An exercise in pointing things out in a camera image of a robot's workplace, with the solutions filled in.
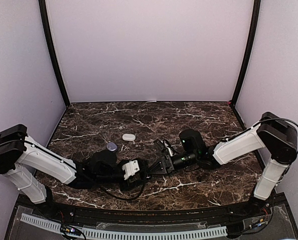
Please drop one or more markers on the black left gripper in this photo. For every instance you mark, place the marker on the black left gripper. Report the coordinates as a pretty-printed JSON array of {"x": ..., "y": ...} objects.
[{"x": 129, "y": 186}]

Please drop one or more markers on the purple earbud charging case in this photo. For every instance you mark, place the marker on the purple earbud charging case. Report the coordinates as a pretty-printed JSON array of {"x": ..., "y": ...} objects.
[{"x": 111, "y": 146}]

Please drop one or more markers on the white earbud charging case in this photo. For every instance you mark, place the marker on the white earbud charging case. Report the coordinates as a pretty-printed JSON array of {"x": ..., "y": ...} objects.
[{"x": 128, "y": 137}]

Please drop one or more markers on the left black frame post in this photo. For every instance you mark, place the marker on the left black frame post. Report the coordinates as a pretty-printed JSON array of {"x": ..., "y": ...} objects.
[{"x": 52, "y": 51}]

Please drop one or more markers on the white slotted cable duct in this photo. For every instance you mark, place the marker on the white slotted cable duct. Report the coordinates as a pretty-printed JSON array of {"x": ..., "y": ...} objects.
[{"x": 123, "y": 232}]

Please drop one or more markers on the black frame post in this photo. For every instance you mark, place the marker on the black frame post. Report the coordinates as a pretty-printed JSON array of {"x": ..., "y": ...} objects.
[
  {"x": 247, "y": 52},
  {"x": 52, "y": 51}
]

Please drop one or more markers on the black front table rail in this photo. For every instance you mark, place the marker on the black front table rail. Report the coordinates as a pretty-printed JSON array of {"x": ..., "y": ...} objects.
[{"x": 90, "y": 215}]

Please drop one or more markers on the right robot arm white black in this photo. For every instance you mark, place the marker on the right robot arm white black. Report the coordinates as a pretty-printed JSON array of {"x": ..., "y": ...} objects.
[{"x": 278, "y": 135}]

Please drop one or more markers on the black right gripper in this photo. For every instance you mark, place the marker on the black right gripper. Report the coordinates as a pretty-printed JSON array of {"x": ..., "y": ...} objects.
[{"x": 167, "y": 168}]

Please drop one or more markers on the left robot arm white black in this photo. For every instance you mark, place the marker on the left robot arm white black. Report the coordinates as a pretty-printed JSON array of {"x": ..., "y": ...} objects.
[{"x": 18, "y": 151}]

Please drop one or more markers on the right black frame post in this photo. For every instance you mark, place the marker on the right black frame post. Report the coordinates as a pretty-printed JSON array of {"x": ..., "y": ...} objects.
[{"x": 247, "y": 52}]

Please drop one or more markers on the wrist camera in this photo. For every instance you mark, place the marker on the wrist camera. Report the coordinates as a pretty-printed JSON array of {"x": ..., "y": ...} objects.
[
  {"x": 132, "y": 167},
  {"x": 166, "y": 147}
]

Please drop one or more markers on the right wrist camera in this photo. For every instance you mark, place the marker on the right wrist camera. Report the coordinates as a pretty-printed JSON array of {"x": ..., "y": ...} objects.
[{"x": 166, "y": 147}]

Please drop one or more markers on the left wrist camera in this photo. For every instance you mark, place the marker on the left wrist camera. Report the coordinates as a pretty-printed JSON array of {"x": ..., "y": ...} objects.
[{"x": 132, "y": 167}]

